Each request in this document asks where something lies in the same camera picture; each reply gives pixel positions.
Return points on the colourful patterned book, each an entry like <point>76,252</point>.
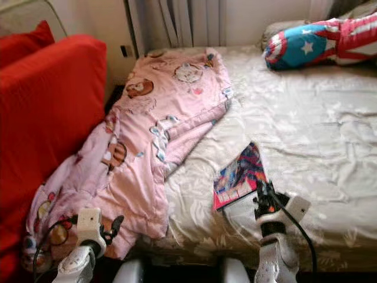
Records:
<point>238,175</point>

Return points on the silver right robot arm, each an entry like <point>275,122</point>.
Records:
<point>275,256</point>

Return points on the grey left robot leg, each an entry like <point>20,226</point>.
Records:
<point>128,272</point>

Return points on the grey robot leg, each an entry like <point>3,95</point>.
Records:
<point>128,272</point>
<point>235,271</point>

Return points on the grey right robot leg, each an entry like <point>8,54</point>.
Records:
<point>235,271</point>

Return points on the bed with beige floral sheet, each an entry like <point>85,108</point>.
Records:
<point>312,124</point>

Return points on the pink cartoon print blanket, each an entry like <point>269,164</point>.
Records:
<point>153,135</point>

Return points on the red fabric cushion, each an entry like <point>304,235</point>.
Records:
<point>23,42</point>
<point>47,141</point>

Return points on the flag print bolster pillow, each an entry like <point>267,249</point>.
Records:
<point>312,46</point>

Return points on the white sheer curtain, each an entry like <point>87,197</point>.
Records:
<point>265,17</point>

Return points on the grey curtain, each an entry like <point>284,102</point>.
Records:
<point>339,6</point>
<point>177,23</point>

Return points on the beige mattress with rounded corner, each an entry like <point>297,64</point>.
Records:
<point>32,15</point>

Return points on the black wall socket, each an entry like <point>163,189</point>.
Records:
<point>125,51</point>

